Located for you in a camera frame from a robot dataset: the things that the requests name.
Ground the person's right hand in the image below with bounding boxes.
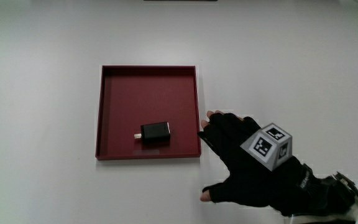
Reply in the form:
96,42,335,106
197,110,323,217

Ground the black charger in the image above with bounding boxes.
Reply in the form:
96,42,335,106
134,121,172,142

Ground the dark red square plate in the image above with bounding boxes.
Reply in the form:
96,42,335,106
95,65,202,161

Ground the person's right forearm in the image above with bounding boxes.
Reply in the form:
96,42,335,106
283,171,358,224

